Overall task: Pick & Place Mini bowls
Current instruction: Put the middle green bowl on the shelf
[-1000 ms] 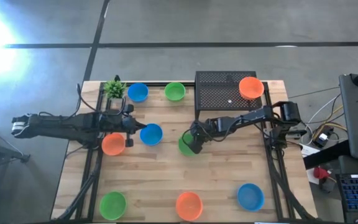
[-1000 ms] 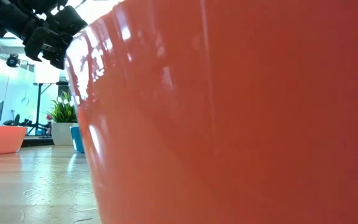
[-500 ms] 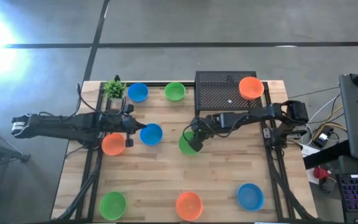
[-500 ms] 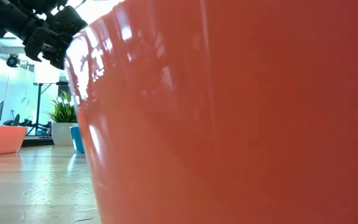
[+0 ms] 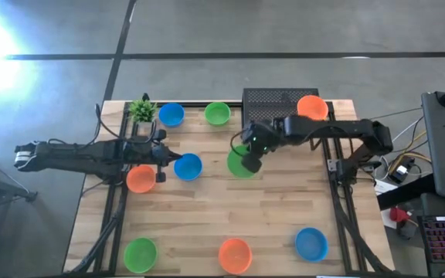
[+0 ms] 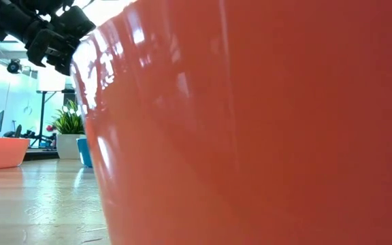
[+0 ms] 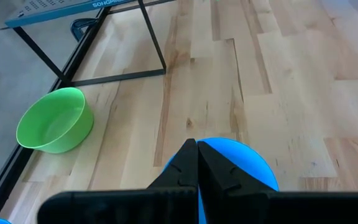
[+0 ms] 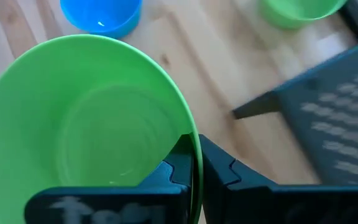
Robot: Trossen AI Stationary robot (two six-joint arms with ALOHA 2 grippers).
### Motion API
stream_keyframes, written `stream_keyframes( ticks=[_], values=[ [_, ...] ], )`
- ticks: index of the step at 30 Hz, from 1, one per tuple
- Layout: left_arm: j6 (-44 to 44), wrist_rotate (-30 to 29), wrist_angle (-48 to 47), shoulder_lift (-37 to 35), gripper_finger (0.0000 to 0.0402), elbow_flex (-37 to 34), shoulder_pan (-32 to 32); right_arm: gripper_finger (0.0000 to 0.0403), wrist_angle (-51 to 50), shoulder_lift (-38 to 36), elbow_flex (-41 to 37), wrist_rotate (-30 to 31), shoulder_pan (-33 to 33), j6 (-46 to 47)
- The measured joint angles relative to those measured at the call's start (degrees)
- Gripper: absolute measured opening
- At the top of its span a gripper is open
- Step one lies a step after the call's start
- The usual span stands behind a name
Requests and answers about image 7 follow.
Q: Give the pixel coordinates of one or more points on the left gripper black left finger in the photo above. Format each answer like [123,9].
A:
[120,208]

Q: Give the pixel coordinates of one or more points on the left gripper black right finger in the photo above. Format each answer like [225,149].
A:
[275,208]

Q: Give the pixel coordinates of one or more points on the green plastic mini bowl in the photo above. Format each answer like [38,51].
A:
[54,124]

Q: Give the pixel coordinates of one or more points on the black perforated metal shelf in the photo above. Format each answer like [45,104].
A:
[51,11]

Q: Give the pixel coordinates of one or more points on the black aluminium table frame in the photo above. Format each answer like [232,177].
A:
[2,183]

